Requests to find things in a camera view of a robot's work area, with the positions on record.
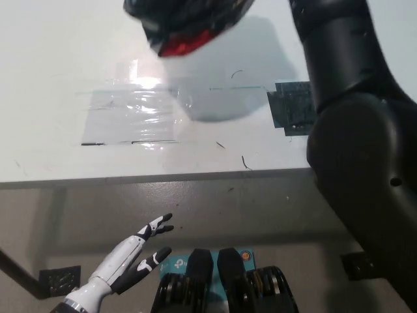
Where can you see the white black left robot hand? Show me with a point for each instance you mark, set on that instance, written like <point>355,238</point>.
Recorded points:
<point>120,257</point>

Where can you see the black tape patch on table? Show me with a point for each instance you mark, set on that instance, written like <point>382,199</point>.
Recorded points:
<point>290,107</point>

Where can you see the clear tape patch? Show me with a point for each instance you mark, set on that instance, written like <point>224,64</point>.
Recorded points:
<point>130,124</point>

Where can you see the black table leg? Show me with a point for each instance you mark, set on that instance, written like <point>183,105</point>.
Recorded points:
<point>19,277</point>

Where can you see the black plastic shopping bag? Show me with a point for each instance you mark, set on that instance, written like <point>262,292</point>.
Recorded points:
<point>182,19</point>

